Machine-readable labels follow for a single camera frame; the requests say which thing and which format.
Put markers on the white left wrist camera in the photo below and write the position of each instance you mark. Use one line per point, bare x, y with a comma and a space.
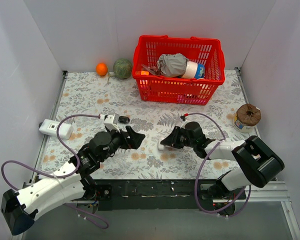
110, 121

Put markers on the orange fruit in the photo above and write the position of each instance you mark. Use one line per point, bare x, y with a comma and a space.
101, 69

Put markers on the red plastic shopping basket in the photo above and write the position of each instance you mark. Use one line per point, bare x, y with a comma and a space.
157, 88

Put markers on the white rectangular device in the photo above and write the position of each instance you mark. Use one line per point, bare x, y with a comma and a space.
49, 127

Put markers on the green melon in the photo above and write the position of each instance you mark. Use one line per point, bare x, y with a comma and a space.
122, 68

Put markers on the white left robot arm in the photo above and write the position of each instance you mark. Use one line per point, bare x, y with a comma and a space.
72, 181

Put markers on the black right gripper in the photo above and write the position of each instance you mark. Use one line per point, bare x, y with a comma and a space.
177, 137

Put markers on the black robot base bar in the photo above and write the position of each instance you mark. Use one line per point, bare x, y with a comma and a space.
141, 194

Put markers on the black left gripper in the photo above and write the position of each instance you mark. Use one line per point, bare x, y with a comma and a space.
126, 139

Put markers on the white earbud charging case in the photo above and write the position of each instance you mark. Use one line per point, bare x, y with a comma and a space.
161, 147

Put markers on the pink blue cup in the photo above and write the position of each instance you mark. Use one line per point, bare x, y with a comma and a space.
194, 70

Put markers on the orange item in basket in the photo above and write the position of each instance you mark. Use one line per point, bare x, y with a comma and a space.
144, 73

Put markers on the black earbud charging case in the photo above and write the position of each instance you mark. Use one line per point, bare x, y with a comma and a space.
123, 119

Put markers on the grey crumpled bag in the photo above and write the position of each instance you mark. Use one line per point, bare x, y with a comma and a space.
172, 65

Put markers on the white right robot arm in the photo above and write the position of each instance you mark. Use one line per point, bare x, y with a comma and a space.
258, 164

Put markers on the jar with brown lid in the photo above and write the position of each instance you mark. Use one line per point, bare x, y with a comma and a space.
246, 118

